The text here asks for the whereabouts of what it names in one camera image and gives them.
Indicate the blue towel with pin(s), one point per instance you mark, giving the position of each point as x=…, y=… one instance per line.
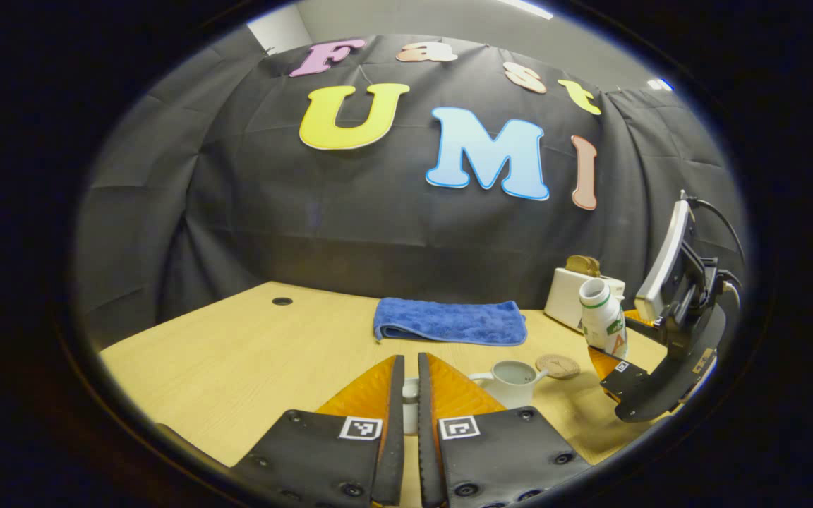
x=449, y=321

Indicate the white teacup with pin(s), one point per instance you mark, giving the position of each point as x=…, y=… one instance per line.
x=512, y=386

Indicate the white toaster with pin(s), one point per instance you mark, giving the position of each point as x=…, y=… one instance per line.
x=563, y=300

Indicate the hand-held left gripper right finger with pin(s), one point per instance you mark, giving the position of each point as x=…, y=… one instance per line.
x=428, y=451

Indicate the black backdrop cloth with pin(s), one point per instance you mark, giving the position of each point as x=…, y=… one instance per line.
x=272, y=212

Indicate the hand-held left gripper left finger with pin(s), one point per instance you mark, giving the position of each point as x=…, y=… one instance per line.
x=394, y=437

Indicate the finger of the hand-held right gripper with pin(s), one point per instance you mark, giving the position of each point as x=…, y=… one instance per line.
x=650, y=330
x=629, y=377

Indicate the white water bottle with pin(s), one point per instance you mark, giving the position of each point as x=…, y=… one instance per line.
x=603, y=321

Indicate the white teacup lid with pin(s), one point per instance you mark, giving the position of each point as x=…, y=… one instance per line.
x=411, y=413

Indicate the round brown coaster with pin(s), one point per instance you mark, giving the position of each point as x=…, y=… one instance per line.
x=558, y=367

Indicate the brown bread slice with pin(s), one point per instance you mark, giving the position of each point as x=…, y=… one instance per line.
x=592, y=267
x=574, y=266

